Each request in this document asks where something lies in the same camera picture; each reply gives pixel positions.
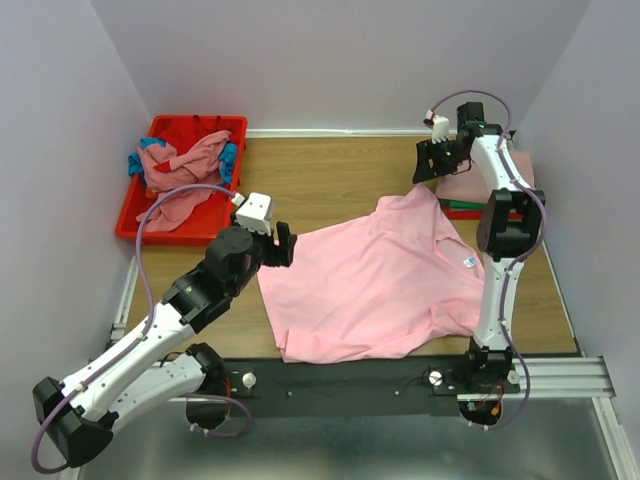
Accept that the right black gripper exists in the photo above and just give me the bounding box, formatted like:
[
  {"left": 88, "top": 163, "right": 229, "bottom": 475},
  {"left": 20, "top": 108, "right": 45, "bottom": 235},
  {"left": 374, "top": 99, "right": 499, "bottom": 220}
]
[{"left": 409, "top": 136, "right": 466, "bottom": 184}]

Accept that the light pink t shirt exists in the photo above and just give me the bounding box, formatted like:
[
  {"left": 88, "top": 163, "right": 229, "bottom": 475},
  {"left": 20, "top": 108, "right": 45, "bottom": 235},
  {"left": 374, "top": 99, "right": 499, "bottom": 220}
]
[{"left": 257, "top": 185, "right": 484, "bottom": 364}]

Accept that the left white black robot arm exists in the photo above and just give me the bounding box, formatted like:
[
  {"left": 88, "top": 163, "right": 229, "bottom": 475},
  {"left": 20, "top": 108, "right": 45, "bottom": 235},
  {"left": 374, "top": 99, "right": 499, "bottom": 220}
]
[{"left": 31, "top": 221, "right": 297, "bottom": 474}]

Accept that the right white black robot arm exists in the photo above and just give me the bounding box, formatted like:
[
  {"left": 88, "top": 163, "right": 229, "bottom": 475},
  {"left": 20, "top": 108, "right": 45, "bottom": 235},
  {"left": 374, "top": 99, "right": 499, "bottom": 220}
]
[{"left": 412, "top": 102, "right": 546, "bottom": 393}]

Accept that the folded green shirt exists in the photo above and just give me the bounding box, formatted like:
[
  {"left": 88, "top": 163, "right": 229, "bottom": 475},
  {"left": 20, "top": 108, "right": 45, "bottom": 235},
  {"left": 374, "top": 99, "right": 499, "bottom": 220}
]
[{"left": 441, "top": 199, "right": 486, "bottom": 211}]

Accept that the folded dusty pink shirt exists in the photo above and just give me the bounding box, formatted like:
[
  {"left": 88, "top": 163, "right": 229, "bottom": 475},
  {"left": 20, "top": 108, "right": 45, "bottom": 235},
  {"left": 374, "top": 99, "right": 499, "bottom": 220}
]
[{"left": 436, "top": 151, "right": 535, "bottom": 204}]

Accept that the folded red shirt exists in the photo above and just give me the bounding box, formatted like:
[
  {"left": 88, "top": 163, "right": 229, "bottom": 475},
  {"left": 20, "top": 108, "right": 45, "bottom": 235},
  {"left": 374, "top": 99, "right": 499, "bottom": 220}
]
[{"left": 440, "top": 199, "right": 486, "bottom": 220}]

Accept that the blue crumpled shirt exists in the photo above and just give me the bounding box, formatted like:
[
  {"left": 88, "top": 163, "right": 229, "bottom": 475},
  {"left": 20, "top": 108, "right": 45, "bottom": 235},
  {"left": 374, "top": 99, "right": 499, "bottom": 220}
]
[{"left": 128, "top": 137, "right": 238, "bottom": 185}]

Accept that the red plastic bin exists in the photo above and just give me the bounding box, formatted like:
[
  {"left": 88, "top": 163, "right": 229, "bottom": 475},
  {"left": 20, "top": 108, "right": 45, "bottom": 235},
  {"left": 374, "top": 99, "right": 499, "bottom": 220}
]
[{"left": 115, "top": 115, "right": 248, "bottom": 246}]

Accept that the crumpled dusty pink shirt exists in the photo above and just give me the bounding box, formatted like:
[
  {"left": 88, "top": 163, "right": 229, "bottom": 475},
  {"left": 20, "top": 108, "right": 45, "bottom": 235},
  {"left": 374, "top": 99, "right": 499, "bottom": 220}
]
[{"left": 137, "top": 130, "right": 238, "bottom": 233}]

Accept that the red shirt in bin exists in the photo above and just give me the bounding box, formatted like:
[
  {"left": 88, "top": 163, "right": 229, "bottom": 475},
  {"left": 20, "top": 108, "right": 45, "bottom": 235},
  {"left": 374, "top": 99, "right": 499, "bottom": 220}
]
[{"left": 149, "top": 115, "right": 224, "bottom": 154}]

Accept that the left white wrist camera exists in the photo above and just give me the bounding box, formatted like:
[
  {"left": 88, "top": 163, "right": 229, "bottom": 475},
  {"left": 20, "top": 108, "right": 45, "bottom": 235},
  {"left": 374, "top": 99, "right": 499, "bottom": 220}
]
[{"left": 231, "top": 192, "right": 275, "bottom": 236}]

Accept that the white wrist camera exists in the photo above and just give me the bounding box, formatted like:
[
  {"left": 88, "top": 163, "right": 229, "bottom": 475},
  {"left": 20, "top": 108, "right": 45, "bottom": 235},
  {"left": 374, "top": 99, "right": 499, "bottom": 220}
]
[
  {"left": 423, "top": 110, "right": 450, "bottom": 145},
  {"left": 231, "top": 192, "right": 275, "bottom": 236}
]

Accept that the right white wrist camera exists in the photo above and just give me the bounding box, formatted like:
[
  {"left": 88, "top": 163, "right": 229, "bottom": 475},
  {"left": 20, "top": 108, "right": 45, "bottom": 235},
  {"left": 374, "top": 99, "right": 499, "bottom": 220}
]
[{"left": 423, "top": 110, "right": 450, "bottom": 145}]

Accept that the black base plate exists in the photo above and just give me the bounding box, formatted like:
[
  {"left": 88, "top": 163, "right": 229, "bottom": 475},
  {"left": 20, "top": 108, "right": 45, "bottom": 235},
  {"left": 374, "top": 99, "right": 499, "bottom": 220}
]
[{"left": 184, "top": 353, "right": 521, "bottom": 431}]

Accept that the aluminium rail frame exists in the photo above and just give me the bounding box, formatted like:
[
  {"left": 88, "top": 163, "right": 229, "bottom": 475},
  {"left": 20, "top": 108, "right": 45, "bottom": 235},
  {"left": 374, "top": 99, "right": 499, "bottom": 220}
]
[{"left": 57, "top": 128, "right": 640, "bottom": 480}]

